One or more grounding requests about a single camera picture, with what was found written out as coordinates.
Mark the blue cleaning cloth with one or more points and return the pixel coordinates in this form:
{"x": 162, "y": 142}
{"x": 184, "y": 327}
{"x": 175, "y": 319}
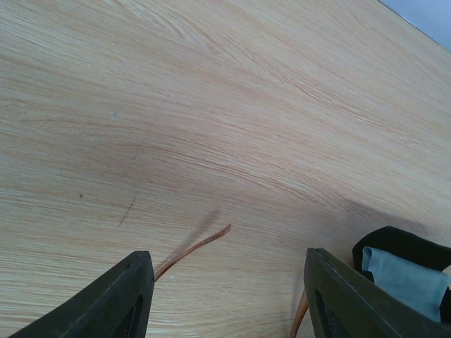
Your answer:
{"x": 420, "y": 288}

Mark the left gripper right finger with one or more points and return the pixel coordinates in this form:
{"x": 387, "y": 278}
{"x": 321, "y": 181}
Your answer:
{"x": 343, "y": 303}

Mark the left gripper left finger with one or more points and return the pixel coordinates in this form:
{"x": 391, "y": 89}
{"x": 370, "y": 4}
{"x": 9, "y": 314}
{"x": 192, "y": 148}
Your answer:
{"x": 116, "y": 304}

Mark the black folding glasses case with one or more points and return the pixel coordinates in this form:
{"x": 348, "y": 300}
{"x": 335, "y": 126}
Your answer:
{"x": 407, "y": 246}

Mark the brown translucent sunglasses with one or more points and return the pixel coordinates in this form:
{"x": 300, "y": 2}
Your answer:
{"x": 302, "y": 307}

